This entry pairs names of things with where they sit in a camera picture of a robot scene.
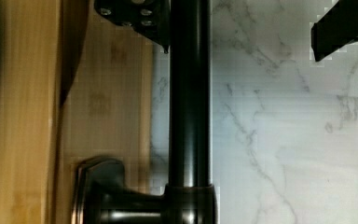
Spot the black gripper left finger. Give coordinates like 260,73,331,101
94,0,171,53

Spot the wooden drawer front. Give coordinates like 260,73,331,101
0,0,153,224

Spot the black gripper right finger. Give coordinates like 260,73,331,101
310,0,358,62

